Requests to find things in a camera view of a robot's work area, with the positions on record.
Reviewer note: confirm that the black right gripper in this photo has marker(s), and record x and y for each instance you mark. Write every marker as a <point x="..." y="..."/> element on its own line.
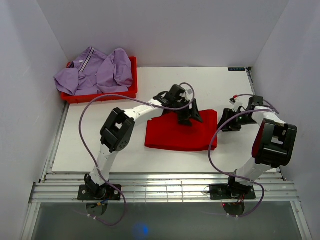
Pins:
<point x="227" y="113"/>

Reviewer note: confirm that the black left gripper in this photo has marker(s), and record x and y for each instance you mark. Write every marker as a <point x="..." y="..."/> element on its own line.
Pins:
<point x="194" y="112"/>

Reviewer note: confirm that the red trousers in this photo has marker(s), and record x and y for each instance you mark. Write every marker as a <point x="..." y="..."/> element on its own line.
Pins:
<point x="165" y="133"/>

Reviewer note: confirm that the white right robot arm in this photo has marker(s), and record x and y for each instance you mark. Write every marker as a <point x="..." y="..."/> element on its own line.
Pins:
<point x="273" y="145"/>

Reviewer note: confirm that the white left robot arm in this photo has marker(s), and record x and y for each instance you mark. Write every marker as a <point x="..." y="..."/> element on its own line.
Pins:
<point x="117" y="130"/>

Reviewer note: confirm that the small dark table label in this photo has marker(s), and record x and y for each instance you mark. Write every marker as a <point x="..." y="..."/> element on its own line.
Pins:
<point x="236" y="69"/>

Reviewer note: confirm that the purple shirt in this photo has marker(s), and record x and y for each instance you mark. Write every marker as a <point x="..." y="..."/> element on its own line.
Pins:
<point x="94" y="72"/>

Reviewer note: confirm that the red plastic bin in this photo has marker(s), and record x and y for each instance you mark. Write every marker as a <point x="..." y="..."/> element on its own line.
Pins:
<point x="131" y="93"/>

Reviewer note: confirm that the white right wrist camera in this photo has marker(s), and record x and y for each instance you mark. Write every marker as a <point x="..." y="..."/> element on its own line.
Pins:
<point x="236" y="104"/>

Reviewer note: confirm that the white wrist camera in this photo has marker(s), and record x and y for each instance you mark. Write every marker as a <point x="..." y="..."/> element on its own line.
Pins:
<point x="236" y="104"/>
<point x="188" y="94"/>

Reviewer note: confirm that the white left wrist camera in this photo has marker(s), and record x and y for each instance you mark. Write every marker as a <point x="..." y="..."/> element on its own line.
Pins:
<point x="188" y="94"/>

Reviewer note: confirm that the aluminium side table rail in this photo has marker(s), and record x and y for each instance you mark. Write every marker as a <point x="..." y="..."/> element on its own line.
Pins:
<point x="249" y="74"/>

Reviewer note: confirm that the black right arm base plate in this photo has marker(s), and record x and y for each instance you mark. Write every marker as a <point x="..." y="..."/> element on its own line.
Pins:
<point x="227" y="192"/>

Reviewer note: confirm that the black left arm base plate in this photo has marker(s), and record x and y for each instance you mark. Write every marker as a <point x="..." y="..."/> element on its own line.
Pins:
<point x="104" y="192"/>

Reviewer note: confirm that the aluminium table edge rail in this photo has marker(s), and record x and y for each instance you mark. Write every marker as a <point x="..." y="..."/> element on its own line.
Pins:
<point x="161" y="188"/>

